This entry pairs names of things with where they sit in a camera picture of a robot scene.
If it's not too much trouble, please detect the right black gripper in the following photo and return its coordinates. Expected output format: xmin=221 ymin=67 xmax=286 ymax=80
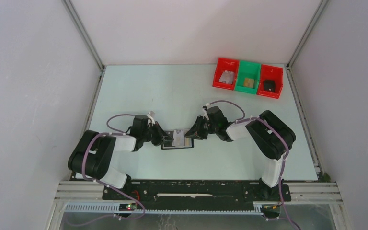
xmin=185 ymin=115 xmax=219 ymax=139

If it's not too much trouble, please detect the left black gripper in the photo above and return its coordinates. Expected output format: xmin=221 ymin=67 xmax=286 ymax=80
xmin=141 ymin=121 xmax=173 ymax=146

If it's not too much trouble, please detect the black leather card holder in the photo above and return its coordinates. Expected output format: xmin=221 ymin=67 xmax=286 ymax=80
xmin=161 ymin=129 xmax=194 ymax=150

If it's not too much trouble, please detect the thin white credit card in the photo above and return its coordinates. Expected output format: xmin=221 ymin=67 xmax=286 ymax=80
xmin=219 ymin=71 xmax=232 ymax=84

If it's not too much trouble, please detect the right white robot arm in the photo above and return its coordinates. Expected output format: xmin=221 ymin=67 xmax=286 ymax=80
xmin=184 ymin=106 xmax=296 ymax=200

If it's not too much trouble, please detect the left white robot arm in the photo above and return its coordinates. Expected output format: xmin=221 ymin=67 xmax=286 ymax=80
xmin=68 ymin=113 xmax=173 ymax=200

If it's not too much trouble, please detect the silver card in bin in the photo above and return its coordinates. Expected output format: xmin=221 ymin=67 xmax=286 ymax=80
xmin=222 ymin=71 xmax=234 ymax=85

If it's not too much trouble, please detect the left red bin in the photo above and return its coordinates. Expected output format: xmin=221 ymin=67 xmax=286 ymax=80
xmin=212 ymin=57 xmax=240 ymax=91

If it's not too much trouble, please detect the red bin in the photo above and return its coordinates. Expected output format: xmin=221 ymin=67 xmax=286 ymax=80
xmin=257 ymin=64 xmax=283 ymax=99
xmin=212 ymin=57 xmax=240 ymax=91

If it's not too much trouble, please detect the tan object in bin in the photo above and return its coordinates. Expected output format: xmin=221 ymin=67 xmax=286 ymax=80
xmin=243 ymin=78 xmax=255 ymax=89

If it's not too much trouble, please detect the green bin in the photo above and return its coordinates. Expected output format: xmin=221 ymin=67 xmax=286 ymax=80
xmin=234 ymin=61 xmax=261 ymax=94

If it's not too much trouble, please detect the black object in bin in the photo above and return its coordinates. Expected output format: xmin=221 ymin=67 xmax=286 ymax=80
xmin=263 ymin=79 xmax=276 ymax=92

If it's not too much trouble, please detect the right red bin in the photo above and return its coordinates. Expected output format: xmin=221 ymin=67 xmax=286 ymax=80
xmin=257 ymin=64 xmax=283 ymax=99

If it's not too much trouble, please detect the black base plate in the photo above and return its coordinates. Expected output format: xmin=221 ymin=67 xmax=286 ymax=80
xmin=103 ymin=179 xmax=291 ymax=211

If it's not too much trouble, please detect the grey cable duct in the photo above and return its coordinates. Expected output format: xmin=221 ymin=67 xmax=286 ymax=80
xmin=64 ymin=202 xmax=263 ymax=215

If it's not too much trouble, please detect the aluminium frame rail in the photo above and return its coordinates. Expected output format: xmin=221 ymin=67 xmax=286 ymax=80
xmin=54 ymin=181 xmax=343 ymax=205

